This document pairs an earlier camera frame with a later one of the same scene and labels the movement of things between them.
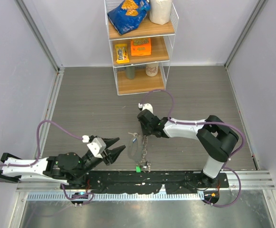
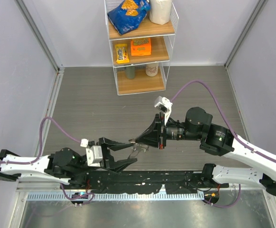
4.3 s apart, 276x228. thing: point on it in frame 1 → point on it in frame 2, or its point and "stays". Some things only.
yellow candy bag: [122, 53] stays
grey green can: [130, 72] stays
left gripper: [113, 154] → [108, 159]
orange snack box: [140, 46] stays
